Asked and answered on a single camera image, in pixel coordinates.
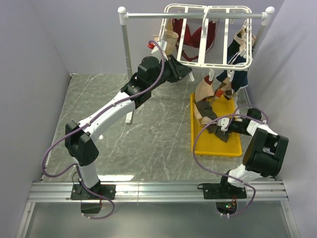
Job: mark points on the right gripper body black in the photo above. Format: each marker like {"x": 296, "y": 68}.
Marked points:
{"x": 237, "y": 126}

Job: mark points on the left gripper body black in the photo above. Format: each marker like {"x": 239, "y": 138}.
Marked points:
{"x": 170, "y": 74}

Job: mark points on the brown beige underwear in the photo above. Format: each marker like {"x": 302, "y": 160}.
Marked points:
{"x": 204, "y": 114}

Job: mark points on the white clip drying hanger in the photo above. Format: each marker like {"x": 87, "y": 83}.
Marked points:
{"x": 197, "y": 16}

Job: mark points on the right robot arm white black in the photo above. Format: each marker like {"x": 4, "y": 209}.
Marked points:
{"x": 263, "y": 157}

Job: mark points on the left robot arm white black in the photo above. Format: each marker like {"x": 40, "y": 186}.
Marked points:
{"x": 81, "y": 146}

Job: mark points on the patterned beige red underwear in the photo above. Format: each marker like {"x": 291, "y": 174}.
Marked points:
{"x": 206, "y": 92}

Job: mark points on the beige underwear on hanger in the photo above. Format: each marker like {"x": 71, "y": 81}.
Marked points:
{"x": 170, "y": 37}

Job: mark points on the navy blue underwear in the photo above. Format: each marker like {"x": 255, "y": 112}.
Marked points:
{"x": 240, "y": 78}

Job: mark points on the black beige-waistband underwear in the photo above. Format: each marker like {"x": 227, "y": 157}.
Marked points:
{"x": 237, "y": 50}

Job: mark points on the yellow plastic tray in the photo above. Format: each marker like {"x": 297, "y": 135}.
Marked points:
{"x": 209, "y": 144}

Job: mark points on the red lace bra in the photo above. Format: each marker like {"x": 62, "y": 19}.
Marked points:
{"x": 193, "y": 39}

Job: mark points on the metal clothes rack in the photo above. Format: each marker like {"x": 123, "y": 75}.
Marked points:
{"x": 136, "y": 27}

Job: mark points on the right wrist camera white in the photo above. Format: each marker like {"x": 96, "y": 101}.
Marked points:
{"x": 224, "y": 123}

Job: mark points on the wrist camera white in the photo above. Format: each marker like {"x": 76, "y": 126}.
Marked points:
{"x": 165, "y": 46}
{"x": 224, "y": 123}

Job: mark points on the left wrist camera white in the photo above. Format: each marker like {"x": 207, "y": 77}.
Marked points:
{"x": 165, "y": 46}

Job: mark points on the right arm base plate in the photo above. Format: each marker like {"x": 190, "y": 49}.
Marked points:
{"x": 213, "y": 191}

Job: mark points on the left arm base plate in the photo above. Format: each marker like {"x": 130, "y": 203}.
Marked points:
{"x": 80, "y": 193}

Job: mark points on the aluminium mounting rail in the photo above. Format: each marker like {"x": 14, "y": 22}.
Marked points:
{"x": 167, "y": 191}

